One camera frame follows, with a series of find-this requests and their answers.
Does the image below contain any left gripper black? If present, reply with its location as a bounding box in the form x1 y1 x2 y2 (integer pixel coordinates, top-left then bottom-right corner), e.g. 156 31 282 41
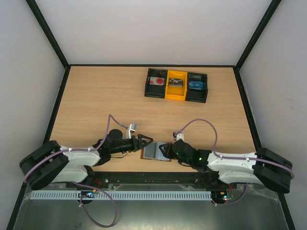
110 134 153 154

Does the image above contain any brown leather card holder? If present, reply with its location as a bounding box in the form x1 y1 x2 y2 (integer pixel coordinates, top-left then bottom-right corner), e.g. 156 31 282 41
140 141 171 162

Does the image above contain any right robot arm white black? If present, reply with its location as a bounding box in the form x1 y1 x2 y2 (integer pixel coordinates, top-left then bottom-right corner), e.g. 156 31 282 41
159 139 293 194

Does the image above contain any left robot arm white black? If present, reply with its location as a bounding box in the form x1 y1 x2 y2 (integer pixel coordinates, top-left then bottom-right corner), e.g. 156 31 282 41
19 129 153 190

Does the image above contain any red white card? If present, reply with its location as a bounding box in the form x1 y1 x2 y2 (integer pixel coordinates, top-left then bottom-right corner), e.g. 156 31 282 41
149 77 165 86

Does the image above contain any dark black card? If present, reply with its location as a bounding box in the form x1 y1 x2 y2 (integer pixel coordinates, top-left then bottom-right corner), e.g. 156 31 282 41
168 78 184 88

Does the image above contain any blue card in bin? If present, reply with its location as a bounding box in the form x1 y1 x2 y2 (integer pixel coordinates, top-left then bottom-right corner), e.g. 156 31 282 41
189 81 203 90

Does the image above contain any left black bin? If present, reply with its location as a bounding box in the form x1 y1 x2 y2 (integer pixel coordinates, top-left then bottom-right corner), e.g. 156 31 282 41
144 68 168 98

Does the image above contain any black bin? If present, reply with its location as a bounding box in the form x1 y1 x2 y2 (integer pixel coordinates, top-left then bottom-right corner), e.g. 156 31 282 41
144 68 168 98
185 72 208 103

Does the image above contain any yellow middle bin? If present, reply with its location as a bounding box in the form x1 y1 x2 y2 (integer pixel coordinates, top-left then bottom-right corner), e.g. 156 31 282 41
165 70 188 101

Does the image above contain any right black bin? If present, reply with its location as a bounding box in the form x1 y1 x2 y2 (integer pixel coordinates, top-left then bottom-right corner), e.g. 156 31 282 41
185 72 208 103

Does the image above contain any right controller board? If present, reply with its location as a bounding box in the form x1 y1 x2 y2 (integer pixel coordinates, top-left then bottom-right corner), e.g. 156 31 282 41
212 190 234 203

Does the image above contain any controller board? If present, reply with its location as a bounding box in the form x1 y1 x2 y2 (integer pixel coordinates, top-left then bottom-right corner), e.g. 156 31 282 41
78 189 99 198
212 190 234 203

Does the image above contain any left controller board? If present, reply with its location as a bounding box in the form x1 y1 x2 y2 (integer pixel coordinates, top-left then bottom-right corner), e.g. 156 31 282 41
78 189 99 198

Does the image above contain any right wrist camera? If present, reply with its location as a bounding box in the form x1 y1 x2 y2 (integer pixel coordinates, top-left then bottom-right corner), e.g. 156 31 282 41
173 131 184 141

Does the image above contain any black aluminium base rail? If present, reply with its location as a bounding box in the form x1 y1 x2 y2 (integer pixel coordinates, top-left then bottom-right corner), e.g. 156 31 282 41
24 170 280 190

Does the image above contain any light blue slotted cable duct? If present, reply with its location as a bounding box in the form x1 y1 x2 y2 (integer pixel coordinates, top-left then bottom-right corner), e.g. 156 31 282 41
29 190 212 201

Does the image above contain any black cage frame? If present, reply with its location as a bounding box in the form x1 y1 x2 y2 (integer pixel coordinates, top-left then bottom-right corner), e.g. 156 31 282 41
7 0 281 230

